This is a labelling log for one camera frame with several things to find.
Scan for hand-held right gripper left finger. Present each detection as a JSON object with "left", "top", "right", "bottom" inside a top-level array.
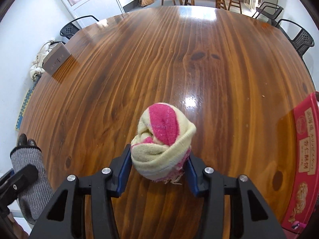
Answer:
[{"left": 29, "top": 144, "right": 132, "bottom": 239}]

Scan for blue yellow foam floor mat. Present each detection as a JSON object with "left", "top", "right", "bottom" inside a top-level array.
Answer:
[{"left": 15, "top": 87, "right": 34, "bottom": 131}]

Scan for white cloth bundle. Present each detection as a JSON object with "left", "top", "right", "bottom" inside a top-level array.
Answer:
[{"left": 29, "top": 38, "right": 57, "bottom": 80}]

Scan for yellow pink sock ball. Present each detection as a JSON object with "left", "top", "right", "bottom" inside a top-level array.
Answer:
[{"left": 130, "top": 102, "right": 197, "bottom": 185}]

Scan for grey ribbed sock dark cuff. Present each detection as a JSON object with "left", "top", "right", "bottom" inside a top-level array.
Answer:
[{"left": 10, "top": 133, "right": 55, "bottom": 226}]

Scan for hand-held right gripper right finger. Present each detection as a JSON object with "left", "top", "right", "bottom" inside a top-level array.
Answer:
[{"left": 185, "top": 155, "right": 287, "bottom": 239}]

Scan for pink rectangular tin box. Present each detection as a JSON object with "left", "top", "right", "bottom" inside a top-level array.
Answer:
[{"left": 280, "top": 92, "right": 319, "bottom": 232}]

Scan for black metal chair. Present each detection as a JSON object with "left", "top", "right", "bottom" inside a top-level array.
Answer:
[
  {"left": 251, "top": 2, "right": 284, "bottom": 26},
  {"left": 59, "top": 15, "right": 100, "bottom": 41},
  {"left": 274, "top": 18, "right": 315, "bottom": 61}
]

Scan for brown cardboard box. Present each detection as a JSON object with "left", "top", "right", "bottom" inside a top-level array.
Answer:
[{"left": 41, "top": 42, "right": 72, "bottom": 77}]

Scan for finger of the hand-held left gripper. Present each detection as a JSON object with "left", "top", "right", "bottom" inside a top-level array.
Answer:
[{"left": 10, "top": 164, "right": 39, "bottom": 193}]

